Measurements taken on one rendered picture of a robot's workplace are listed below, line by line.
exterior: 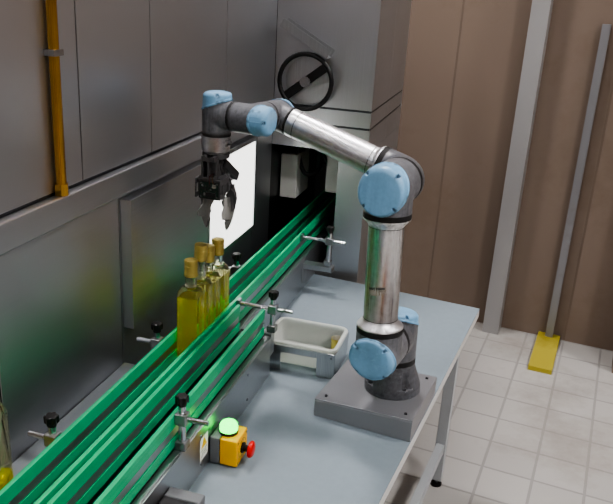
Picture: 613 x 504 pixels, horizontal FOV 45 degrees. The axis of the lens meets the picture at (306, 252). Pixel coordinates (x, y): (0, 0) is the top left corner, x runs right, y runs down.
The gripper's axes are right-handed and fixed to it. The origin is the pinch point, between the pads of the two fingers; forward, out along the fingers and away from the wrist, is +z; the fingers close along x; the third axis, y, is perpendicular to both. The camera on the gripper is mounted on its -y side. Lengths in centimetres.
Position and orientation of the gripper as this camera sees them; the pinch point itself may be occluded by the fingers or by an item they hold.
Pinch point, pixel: (217, 222)
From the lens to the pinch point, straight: 203.6
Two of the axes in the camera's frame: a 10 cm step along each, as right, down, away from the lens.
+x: 9.5, 1.6, -2.6
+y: -2.9, 3.1, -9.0
